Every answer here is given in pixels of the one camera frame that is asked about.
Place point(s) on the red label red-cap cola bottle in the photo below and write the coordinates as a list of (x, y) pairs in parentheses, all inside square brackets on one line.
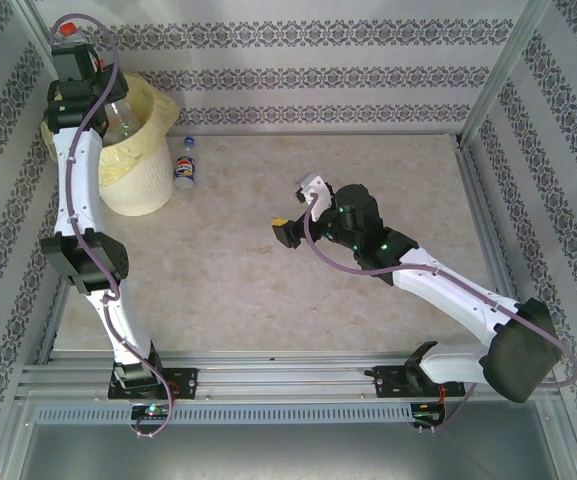
[(120, 117)]

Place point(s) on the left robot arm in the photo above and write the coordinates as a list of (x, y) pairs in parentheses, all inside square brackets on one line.
[(78, 190)]

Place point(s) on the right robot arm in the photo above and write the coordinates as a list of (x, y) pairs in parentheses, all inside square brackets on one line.
[(458, 295)]

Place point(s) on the yellow plastic bin liner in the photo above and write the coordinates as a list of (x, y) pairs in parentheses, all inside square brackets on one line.
[(160, 110)]

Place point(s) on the white ribbed plastic bin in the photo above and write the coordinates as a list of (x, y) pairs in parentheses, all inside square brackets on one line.
[(143, 185)]

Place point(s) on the blue Pepsi label bottle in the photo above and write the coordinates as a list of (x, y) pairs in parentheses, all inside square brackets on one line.
[(184, 170)]

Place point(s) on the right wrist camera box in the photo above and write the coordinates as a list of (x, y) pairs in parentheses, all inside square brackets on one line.
[(313, 185)]

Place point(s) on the aluminium frame post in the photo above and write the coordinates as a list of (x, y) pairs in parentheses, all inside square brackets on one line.
[(30, 12), (503, 75)]

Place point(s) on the aluminium side rail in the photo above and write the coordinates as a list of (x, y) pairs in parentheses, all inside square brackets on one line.
[(50, 335), (483, 210)]

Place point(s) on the aluminium mounting rail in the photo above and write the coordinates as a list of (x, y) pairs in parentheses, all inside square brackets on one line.
[(278, 375)]

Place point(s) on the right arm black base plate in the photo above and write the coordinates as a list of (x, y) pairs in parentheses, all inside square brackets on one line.
[(390, 382)]

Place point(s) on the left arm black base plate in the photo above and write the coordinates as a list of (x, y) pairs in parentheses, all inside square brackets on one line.
[(183, 382)]

